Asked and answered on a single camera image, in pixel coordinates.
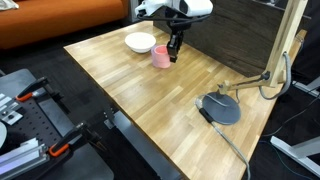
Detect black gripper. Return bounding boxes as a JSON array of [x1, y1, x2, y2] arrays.
[[167, 30, 184, 63]]

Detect pink mug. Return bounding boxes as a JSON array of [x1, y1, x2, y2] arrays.
[[151, 45, 171, 69]]

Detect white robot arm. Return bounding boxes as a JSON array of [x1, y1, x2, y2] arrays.
[[135, 0, 213, 62]]

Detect white bowl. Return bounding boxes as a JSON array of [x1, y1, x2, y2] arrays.
[[125, 32, 156, 53]]

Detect wooden desk lamp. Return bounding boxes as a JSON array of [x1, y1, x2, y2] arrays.
[[199, 0, 308, 125]]

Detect dark wooden board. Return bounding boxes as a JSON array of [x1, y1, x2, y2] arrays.
[[153, 0, 290, 78]]

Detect black orange clamp lower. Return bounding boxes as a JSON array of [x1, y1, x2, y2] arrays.
[[48, 123, 88, 157]]

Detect black orange clamp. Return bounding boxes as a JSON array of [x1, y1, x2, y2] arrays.
[[15, 77, 49, 102], [48, 123, 88, 157]]

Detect black orange clamp upper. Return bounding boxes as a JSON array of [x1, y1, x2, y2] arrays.
[[15, 77, 49, 102]]

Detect orange sofa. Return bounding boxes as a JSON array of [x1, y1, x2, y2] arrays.
[[0, 0, 129, 50]]

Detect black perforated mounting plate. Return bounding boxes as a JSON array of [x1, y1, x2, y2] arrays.
[[0, 99, 61, 154]]

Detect grey lamp cable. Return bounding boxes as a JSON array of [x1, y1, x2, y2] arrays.
[[195, 96, 252, 180]]

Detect white table leg frame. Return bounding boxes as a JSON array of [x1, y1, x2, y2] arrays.
[[270, 136, 320, 178]]

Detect aluminium extrusion rail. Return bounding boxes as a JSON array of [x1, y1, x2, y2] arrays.
[[0, 138, 50, 180]]

